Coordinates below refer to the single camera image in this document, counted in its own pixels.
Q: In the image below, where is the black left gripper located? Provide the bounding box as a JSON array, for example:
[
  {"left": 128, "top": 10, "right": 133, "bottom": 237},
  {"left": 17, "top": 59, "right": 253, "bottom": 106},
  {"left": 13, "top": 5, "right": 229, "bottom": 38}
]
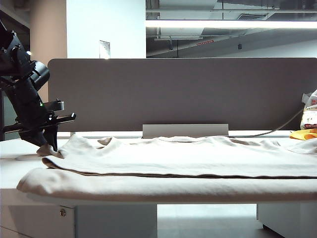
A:
[{"left": 0, "top": 79, "right": 76, "bottom": 152}]

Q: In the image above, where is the beige T-shirt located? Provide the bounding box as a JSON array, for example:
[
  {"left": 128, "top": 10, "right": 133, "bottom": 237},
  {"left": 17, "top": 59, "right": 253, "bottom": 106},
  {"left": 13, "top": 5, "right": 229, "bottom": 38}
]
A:
[{"left": 16, "top": 135, "right": 317, "bottom": 203}]

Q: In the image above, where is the white drawer cabinet with lock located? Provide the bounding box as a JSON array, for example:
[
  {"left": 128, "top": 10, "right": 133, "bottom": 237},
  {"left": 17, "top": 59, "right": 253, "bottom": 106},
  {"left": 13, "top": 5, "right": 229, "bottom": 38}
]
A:
[{"left": 0, "top": 202, "right": 158, "bottom": 238}]

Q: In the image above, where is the grey desk partition panel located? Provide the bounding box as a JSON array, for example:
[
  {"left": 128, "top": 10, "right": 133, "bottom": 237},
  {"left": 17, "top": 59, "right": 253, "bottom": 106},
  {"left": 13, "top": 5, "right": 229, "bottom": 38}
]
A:
[{"left": 47, "top": 58, "right": 317, "bottom": 132}]

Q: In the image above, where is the long ceiling light strip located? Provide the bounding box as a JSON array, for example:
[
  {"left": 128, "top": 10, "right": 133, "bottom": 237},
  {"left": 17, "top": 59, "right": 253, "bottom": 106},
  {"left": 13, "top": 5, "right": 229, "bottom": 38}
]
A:
[{"left": 145, "top": 19, "right": 317, "bottom": 29}]

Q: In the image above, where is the yellow cloth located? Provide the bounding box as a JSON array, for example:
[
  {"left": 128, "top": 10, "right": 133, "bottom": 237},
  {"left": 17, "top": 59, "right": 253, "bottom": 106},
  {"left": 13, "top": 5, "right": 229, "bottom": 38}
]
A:
[{"left": 289, "top": 128, "right": 317, "bottom": 141}]

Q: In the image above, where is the white plain cabinet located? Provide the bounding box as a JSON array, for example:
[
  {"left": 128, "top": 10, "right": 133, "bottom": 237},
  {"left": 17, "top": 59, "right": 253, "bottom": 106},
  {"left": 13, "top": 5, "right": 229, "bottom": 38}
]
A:
[{"left": 256, "top": 203, "right": 317, "bottom": 238}]

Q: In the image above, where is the white printed plastic bag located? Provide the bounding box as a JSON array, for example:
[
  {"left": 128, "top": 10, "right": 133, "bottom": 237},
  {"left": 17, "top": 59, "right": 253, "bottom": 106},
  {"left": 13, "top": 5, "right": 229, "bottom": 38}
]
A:
[{"left": 300, "top": 90, "right": 317, "bottom": 131}]

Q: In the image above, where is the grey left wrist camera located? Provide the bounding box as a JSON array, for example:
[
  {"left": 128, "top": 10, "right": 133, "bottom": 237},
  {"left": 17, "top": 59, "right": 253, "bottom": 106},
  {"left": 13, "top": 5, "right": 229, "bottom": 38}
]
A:
[{"left": 41, "top": 99, "right": 66, "bottom": 112}]

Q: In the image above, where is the white wall plate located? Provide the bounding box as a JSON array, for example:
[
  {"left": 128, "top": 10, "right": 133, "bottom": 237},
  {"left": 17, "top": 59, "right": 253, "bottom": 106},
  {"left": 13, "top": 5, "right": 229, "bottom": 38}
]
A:
[{"left": 99, "top": 40, "right": 111, "bottom": 60}]

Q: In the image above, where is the grey cable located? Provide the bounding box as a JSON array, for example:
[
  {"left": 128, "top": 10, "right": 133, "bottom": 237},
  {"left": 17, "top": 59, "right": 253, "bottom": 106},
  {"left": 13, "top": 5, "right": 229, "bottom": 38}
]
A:
[{"left": 228, "top": 108, "right": 304, "bottom": 138}]

